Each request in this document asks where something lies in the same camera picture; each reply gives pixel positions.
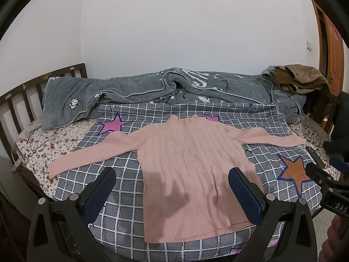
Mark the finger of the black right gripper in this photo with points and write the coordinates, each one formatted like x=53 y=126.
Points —
x=315 y=157

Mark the grey-green plush blanket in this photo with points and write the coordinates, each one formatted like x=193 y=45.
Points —
x=67 y=100

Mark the person's right hand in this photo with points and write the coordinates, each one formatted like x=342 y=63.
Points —
x=335 y=235

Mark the dark wooden headboard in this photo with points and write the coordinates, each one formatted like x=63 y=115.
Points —
x=23 y=104

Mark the brown clothes pile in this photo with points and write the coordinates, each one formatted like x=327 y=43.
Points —
x=300 y=79

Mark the floral bed sheet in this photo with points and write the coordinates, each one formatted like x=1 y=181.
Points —
x=38 y=148

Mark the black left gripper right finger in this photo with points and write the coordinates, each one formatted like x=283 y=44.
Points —
x=297 y=241

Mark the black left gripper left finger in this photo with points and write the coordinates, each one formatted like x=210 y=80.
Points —
x=59 y=230

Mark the white wall switch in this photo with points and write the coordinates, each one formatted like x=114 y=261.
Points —
x=308 y=45

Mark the orange wooden door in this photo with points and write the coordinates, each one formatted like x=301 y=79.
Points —
x=331 y=50

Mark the grey checked star duvet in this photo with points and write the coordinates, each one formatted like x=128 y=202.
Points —
x=119 y=225

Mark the dark wooden footboard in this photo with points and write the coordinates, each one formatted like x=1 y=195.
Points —
x=322 y=107

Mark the pink ribbed knit sweater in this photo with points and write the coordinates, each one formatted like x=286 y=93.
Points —
x=185 y=165

